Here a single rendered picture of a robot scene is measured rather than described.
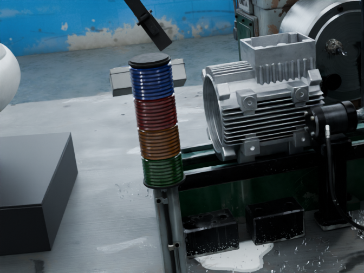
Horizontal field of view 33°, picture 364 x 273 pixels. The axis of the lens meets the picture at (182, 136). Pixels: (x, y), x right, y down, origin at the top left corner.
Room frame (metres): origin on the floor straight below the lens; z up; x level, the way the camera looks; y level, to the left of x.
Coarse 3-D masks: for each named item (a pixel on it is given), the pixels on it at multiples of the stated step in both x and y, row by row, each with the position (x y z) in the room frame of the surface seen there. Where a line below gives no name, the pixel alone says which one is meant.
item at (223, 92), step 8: (312, 72) 1.13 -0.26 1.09; (312, 80) 1.12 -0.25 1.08; (320, 80) 1.13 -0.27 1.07; (216, 88) 1.11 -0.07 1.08; (224, 88) 1.10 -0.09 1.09; (224, 96) 1.10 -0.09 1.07; (208, 136) 1.23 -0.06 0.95; (224, 152) 1.10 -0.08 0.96; (232, 152) 1.10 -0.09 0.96; (224, 160) 1.11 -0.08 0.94
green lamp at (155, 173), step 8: (144, 160) 0.84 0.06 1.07; (152, 160) 0.82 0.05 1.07; (160, 160) 0.82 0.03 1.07; (168, 160) 0.82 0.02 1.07; (176, 160) 0.83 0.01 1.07; (144, 168) 0.84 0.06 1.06; (152, 168) 0.83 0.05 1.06; (160, 168) 0.82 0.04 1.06; (168, 168) 0.82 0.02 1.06; (176, 168) 0.83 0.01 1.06; (144, 176) 0.84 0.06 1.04; (152, 176) 0.83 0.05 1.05; (160, 176) 0.82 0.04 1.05; (168, 176) 0.82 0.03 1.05; (176, 176) 0.83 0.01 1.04; (152, 184) 0.83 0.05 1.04; (160, 184) 0.82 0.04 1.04; (168, 184) 0.82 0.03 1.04
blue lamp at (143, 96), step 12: (132, 72) 0.83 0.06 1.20; (144, 72) 0.82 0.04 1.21; (156, 72) 0.82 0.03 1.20; (168, 72) 0.83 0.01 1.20; (132, 84) 0.84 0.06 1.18; (144, 84) 0.82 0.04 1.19; (156, 84) 0.82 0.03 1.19; (168, 84) 0.83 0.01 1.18; (144, 96) 0.82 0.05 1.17; (156, 96) 0.82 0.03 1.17
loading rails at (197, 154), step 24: (360, 144) 1.14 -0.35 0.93; (192, 168) 1.19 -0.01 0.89; (216, 168) 1.10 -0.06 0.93; (240, 168) 1.10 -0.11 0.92; (264, 168) 1.11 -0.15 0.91; (288, 168) 1.12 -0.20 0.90; (312, 168) 1.13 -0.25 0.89; (360, 168) 1.14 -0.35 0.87; (192, 192) 1.09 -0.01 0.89; (216, 192) 1.10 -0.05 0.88; (240, 192) 1.10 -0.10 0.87; (264, 192) 1.11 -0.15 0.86; (288, 192) 1.12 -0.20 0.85; (312, 192) 1.13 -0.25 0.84; (360, 192) 1.14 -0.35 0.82; (240, 216) 1.10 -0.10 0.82
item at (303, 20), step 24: (312, 0) 1.54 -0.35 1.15; (336, 0) 1.45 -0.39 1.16; (360, 0) 1.44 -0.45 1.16; (288, 24) 1.54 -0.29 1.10; (312, 24) 1.43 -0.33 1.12; (336, 24) 1.43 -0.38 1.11; (360, 24) 1.44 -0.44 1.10; (336, 48) 1.39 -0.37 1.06; (360, 48) 1.44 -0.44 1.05; (336, 72) 1.43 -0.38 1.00; (360, 72) 1.44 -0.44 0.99; (336, 96) 1.43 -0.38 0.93; (360, 96) 1.44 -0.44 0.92
